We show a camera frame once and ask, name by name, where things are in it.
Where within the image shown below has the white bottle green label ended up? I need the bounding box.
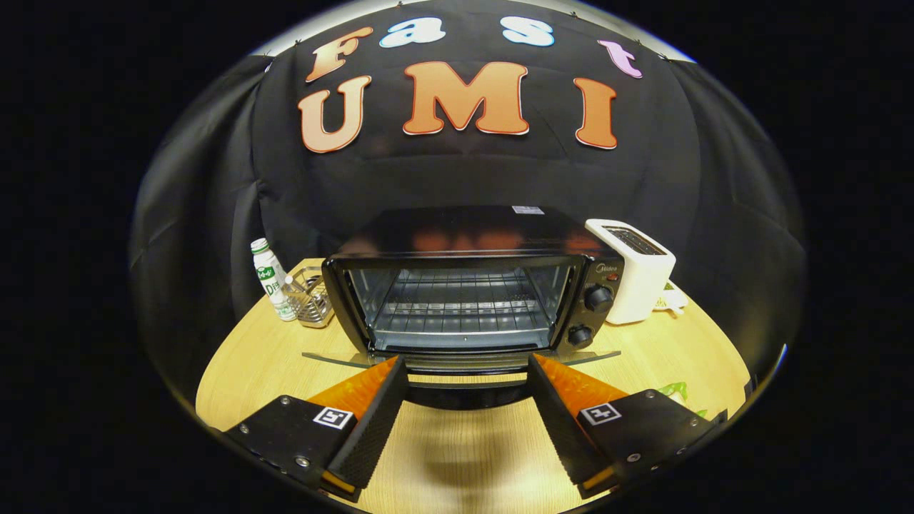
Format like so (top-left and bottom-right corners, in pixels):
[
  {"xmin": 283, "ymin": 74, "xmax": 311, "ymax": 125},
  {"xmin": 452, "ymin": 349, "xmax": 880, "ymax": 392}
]
[{"xmin": 251, "ymin": 238, "xmax": 298, "ymax": 322}]

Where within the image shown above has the small white leaf-shaped dish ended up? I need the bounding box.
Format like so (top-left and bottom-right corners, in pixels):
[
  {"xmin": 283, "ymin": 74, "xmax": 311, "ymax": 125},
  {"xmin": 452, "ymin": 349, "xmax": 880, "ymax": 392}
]
[{"xmin": 653, "ymin": 282, "xmax": 690, "ymax": 316}]

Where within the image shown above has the white bread toaster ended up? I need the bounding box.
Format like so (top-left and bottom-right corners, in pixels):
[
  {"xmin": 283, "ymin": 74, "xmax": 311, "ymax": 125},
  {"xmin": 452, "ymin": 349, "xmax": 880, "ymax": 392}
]
[{"xmin": 586, "ymin": 218, "xmax": 677, "ymax": 326}]

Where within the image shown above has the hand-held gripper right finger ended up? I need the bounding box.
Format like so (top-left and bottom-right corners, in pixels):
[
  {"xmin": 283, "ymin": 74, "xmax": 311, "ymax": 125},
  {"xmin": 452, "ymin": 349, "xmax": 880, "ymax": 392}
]
[{"xmin": 527, "ymin": 355, "xmax": 728, "ymax": 499}]

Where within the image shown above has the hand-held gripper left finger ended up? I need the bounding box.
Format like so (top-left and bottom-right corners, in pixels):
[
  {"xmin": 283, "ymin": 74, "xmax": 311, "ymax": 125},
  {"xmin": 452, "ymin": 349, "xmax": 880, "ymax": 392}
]
[{"xmin": 225, "ymin": 356, "xmax": 410, "ymax": 500}]

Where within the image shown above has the metal wire rack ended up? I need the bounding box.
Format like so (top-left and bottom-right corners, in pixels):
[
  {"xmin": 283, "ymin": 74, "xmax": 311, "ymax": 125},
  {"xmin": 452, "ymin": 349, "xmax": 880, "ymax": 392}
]
[{"xmin": 286, "ymin": 266, "xmax": 335, "ymax": 329}]

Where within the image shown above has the black toaster oven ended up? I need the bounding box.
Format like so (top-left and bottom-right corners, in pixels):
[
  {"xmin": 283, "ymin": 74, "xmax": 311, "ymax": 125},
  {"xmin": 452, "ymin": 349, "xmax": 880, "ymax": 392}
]
[{"xmin": 301, "ymin": 206, "xmax": 626, "ymax": 411}]

